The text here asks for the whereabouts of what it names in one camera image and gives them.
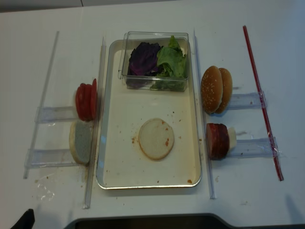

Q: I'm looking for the sesame bun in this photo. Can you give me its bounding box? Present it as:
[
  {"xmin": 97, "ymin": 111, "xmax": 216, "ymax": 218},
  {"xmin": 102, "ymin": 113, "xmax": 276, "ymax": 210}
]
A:
[
  {"xmin": 201, "ymin": 66, "xmax": 223, "ymax": 114},
  {"xmin": 215, "ymin": 68, "xmax": 233, "ymax": 114}
]

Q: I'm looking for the clear bun feeder track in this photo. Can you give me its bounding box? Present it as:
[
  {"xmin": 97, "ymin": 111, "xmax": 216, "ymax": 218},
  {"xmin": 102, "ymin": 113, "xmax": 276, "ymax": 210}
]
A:
[{"xmin": 227, "ymin": 92, "xmax": 267, "ymax": 110}]

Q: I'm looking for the red plastic rail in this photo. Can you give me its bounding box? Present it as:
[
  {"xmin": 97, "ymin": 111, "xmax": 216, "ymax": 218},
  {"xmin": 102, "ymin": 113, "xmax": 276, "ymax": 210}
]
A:
[{"xmin": 243, "ymin": 25, "xmax": 284, "ymax": 181}]

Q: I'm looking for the front sesame bun top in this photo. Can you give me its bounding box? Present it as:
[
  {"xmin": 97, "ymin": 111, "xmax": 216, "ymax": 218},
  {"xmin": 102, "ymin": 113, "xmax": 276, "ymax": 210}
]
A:
[{"xmin": 201, "ymin": 66, "xmax": 223, "ymax": 114}]

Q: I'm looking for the rear tomato slice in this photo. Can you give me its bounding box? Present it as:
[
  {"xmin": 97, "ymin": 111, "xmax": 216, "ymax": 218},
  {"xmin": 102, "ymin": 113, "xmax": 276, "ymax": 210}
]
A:
[{"xmin": 90, "ymin": 78, "xmax": 97, "ymax": 120}]

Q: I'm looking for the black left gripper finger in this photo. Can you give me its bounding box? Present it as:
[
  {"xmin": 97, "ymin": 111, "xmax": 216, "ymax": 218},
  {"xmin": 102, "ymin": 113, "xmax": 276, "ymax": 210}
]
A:
[{"xmin": 11, "ymin": 209, "xmax": 35, "ymax": 229}]

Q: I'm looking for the clear tomato feeder track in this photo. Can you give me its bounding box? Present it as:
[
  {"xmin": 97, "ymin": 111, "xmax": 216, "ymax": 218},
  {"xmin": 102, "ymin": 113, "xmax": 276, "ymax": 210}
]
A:
[{"xmin": 35, "ymin": 106, "xmax": 79, "ymax": 124}]

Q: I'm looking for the clear meat feeder track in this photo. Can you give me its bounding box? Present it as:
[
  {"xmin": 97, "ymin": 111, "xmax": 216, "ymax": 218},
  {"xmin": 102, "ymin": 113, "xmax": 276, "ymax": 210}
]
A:
[{"xmin": 226, "ymin": 137, "xmax": 282, "ymax": 159}]

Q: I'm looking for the tomato slice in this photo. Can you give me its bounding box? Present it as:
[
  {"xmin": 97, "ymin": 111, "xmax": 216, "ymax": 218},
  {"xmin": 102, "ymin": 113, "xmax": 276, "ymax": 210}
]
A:
[
  {"xmin": 75, "ymin": 83, "xmax": 92, "ymax": 122},
  {"xmin": 90, "ymin": 78, "xmax": 97, "ymax": 120}
]

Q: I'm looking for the bun bottom on tray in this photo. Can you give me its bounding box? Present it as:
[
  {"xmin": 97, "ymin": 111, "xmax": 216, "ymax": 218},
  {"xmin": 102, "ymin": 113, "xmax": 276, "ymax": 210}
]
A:
[{"xmin": 138, "ymin": 118, "xmax": 174, "ymax": 160}]

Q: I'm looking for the stack of meat slices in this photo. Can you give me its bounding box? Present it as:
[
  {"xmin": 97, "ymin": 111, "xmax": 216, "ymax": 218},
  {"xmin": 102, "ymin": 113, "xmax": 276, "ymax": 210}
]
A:
[{"xmin": 206, "ymin": 123, "xmax": 229, "ymax": 160}]

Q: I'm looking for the white pusher block right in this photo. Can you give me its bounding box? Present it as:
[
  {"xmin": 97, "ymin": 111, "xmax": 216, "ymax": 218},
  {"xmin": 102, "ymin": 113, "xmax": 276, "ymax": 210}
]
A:
[{"xmin": 227, "ymin": 127, "xmax": 237, "ymax": 151}]

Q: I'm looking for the clear rail left of tray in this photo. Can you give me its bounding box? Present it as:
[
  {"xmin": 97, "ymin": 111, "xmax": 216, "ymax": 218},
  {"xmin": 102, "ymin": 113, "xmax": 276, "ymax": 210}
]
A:
[{"xmin": 82, "ymin": 36, "xmax": 106, "ymax": 209}]

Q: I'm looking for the metal baking tray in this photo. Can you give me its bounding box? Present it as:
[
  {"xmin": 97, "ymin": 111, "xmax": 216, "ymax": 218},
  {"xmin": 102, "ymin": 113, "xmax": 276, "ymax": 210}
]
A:
[{"xmin": 96, "ymin": 40, "xmax": 202, "ymax": 189}]

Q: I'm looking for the front tomato slice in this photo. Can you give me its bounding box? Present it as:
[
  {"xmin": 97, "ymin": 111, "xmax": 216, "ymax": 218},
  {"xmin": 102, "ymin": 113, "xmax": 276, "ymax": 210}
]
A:
[{"xmin": 75, "ymin": 83, "xmax": 92, "ymax": 122}]

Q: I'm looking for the clear bread feeder track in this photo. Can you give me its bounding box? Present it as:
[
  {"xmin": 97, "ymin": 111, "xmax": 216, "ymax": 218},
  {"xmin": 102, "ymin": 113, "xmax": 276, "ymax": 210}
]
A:
[{"xmin": 24, "ymin": 149, "xmax": 78, "ymax": 169}]

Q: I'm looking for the clear rail far left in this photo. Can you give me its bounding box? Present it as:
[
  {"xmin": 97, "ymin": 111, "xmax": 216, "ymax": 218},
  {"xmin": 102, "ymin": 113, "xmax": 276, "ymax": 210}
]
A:
[{"xmin": 23, "ymin": 31, "xmax": 60, "ymax": 179}]

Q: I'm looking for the clear rail of tray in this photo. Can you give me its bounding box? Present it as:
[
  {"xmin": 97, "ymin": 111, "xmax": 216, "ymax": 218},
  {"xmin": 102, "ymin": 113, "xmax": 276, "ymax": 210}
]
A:
[
  {"xmin": 82, "ymin": 36, "xmax": 106, "ymax": 209},
  {"xmin": 193, "ymin": 29, "xmax": 217, "ymax": 199}
]

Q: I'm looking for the green lettuce in box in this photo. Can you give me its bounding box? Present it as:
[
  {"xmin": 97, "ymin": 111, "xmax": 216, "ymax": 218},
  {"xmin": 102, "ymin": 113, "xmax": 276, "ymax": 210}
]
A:
[{"xmin": 156, "ymin": 35, "xmax": 186, "ymax": 78}]

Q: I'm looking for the purple cabbage leaf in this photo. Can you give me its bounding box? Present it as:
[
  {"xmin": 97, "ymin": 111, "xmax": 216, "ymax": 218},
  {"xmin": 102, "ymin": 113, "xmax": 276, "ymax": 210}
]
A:
[{"xmin": 128, "ymin": 42, "xmax": 161, "ymax": 76}]

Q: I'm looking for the clear rail right of tray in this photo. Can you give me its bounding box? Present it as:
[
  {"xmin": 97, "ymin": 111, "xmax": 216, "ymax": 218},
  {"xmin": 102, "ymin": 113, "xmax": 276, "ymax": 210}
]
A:
[{"xmin": 193, "ymin": 29, "xmax": 217, "ymax": 199}]

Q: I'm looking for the upright white bread slice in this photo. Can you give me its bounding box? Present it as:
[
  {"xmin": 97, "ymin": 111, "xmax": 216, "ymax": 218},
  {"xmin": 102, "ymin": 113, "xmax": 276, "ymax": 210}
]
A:
[{"xmin": 69, "ymin": 121, "xmax": 92, "ymax": 165}]

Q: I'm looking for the rear sesame bun top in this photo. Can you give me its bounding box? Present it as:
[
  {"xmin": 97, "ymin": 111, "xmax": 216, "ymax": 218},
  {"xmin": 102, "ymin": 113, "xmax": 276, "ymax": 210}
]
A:
[{"xmin": 215, "ymin": 68, "xmax": 233, "ymax": 114}]

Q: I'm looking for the clear plastic lettuce box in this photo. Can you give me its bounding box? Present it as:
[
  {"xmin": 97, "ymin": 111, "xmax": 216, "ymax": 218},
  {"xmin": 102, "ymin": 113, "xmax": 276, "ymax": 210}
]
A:
[{"xmin": 118, "ymin": 31, "xmax": 191, "ymax": 92}]

